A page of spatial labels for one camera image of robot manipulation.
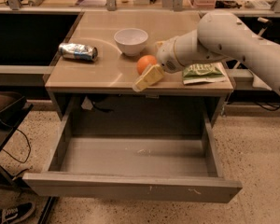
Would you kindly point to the orange fruit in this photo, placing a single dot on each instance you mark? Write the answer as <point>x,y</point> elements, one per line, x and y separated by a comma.
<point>143,62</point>

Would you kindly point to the grey cabinet with tan top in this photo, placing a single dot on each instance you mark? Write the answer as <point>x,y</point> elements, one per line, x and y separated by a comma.
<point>101,94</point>

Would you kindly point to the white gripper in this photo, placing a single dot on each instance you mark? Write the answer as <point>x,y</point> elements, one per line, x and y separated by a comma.
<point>166,57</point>

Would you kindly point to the open grey top drawer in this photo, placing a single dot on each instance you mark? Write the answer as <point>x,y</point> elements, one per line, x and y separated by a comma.
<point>136,148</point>

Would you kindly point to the dark side cart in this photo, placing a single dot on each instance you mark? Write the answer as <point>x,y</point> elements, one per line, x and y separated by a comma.
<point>13,110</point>

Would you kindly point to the white ceramic bowl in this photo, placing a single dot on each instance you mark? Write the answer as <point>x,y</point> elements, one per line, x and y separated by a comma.
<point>131,41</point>

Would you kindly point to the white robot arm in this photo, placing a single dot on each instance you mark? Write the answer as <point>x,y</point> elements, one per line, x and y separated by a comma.
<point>219,35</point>

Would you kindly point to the wooden stick with cap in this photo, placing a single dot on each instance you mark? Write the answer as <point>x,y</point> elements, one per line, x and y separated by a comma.
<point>266,23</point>

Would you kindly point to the green chip bag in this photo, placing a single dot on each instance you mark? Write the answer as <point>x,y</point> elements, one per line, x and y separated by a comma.
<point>203,73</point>

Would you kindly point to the black and white sneaker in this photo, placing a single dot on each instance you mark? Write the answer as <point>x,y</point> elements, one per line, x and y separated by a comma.
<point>16,214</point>

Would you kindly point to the crushed silver soda can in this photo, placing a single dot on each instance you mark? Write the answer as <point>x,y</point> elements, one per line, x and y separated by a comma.
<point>78,51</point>

